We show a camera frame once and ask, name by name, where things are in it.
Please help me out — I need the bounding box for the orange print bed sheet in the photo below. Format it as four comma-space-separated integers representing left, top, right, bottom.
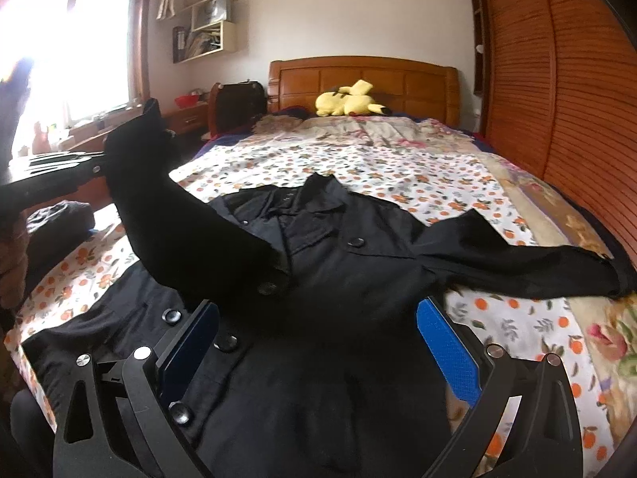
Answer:
4, 124, 598, 464

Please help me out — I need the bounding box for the pink figurine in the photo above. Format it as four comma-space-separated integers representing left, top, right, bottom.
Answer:
31, 123, 51, 154

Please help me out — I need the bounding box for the dark folded cloth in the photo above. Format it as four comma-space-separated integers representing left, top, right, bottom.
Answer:
25, 200, 96, 241

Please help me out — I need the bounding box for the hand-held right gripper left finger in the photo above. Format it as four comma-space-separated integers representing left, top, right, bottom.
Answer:
52, 300, 221, 478

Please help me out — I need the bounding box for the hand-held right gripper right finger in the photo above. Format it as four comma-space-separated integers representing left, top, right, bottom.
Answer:
414, 296, 584, 478

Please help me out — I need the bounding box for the cream wall shelf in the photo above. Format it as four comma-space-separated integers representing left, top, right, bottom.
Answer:
172, 0, 237, 65

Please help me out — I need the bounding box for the wooden bed headboard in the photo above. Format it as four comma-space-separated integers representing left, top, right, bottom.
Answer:
269, 56, 461, 125

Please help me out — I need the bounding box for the yellow plush toy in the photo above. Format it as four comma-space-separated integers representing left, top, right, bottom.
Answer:
315, 80, 390, 118

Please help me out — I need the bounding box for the wooden framed window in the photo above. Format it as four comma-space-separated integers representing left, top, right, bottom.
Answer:
0, 0, 152, 147

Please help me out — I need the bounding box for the black button-up jacket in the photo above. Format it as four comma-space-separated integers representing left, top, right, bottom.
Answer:
22, 98, 637, 478

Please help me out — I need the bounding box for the beige floral quilt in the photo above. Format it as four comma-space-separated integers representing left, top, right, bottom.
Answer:
254, 114, 637, 459

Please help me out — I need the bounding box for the wooden louvered wardrobe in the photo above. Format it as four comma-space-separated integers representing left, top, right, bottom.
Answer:
468, 0, 637, 270

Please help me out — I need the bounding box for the person's left hand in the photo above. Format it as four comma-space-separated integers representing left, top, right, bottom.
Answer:
0, 226, 29, 310

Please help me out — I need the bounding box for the black bag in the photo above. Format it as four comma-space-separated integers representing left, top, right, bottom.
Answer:
209, 80, 267, 136

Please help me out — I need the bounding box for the wooden window-side cabinet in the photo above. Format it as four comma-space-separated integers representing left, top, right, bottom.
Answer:
70, 102, 210, 207

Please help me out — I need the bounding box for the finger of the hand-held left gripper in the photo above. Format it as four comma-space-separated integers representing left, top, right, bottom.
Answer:
10, 152, 111, 200

